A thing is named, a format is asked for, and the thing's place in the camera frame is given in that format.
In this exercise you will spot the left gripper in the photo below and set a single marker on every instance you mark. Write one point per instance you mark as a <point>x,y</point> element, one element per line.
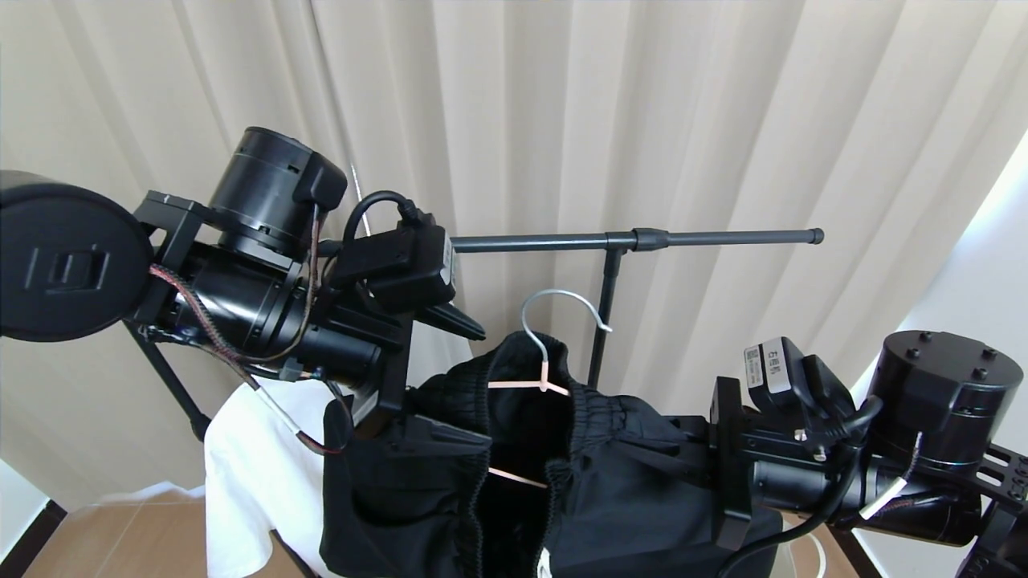
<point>265,313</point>

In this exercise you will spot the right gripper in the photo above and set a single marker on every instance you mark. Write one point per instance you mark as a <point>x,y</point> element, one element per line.
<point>795,474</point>

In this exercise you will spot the pink clothes hanger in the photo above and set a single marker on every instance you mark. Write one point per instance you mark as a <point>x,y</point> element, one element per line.
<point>546,373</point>

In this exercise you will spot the black garment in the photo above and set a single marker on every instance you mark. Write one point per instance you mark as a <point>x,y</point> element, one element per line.
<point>626,498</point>

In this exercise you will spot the white printed t-shirt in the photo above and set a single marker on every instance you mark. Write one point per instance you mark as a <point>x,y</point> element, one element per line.
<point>257,482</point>

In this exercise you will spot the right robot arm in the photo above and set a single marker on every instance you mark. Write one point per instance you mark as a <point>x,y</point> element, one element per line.
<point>940,385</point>

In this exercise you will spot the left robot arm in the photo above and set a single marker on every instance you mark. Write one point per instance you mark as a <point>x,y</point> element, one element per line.
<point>72,257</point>

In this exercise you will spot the white laundry basket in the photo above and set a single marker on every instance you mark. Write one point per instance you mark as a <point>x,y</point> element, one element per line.
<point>819,554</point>

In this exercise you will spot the black clothes rack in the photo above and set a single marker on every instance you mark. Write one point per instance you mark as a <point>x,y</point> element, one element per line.
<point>642,238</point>

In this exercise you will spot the beige curtain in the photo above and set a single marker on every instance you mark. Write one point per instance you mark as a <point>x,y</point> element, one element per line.
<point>642,104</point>

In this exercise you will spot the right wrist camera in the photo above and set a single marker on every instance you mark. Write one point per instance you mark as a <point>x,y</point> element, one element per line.
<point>787,377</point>

